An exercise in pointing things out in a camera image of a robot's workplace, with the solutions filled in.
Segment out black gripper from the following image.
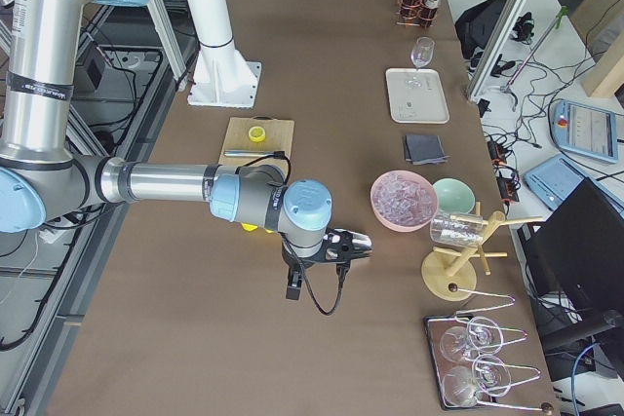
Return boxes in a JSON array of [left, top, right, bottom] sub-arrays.
[[282, 235, 312, 284]]

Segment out copper wire bottle basket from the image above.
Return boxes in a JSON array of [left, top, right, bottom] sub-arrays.
[[397, 0, 438, 28]]

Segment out whole yellow lemon left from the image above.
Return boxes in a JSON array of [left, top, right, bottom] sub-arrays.
[[241, 223, 257, 232]]

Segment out steel muddler rod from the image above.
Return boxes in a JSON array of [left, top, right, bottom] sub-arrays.
[[223, 149, 270, 158]]

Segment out pink bowl of ice cubes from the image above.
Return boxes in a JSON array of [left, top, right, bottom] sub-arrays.
[[370, 170, 439, 233]]

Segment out bamboo cutting board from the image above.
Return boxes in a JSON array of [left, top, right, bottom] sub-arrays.
[[218, 117, 294, 166]]

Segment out lemon half slice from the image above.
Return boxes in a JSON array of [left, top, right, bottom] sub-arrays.
[[248, 126, 267, 143]]

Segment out wooden cup tree stand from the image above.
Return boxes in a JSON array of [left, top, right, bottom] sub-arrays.
[[421, 211, 544, 301]]

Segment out clear glass mug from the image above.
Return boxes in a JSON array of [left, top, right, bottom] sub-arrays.
[[429, 211, 487, 247]]

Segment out grey folded cloth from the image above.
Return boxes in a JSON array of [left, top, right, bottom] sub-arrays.
[[404, 133, 448, 166]]

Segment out green empty bowl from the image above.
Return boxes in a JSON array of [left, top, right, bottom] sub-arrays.
[[433, 178, 476, 213]]

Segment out upside-down wine glass far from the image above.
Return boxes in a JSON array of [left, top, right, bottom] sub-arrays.
[[439, 317, 503, 363]]

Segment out upside-down wine glass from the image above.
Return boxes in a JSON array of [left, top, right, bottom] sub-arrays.
[[442, 355, 511, 407], [439, 317, 503, 363]]

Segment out black tray with glasses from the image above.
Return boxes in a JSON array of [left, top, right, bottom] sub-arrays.
[[423, 315, 482, 411]]

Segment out upside-down wine glass near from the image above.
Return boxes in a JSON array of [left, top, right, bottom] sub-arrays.
[[442, 355, 511, 407]]

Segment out white rabbit tray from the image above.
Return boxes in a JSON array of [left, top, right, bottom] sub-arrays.
[[385, 68, 449, 124]]

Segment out clear wine glass on tray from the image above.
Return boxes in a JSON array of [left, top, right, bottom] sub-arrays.
[[407, 37, 435, 88]]

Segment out black monitor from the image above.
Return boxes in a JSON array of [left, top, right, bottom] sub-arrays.
[[533, 178, 623, 312]]

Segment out black backpack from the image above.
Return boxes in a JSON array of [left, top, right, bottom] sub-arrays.
[[454, 0, 507, 59]]

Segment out blue teach pendant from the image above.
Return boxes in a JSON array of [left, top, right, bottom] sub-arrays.
[[551, 100, 619, 164]]

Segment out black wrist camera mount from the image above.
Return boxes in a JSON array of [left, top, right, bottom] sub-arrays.
[[308, 227, 372, 264]]

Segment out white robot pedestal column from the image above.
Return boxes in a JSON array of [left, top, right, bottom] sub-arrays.
[[187, 0, 261, 109]]

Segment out aluminium frame post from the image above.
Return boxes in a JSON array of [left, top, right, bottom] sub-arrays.
[[466, 0, 527, 103]]

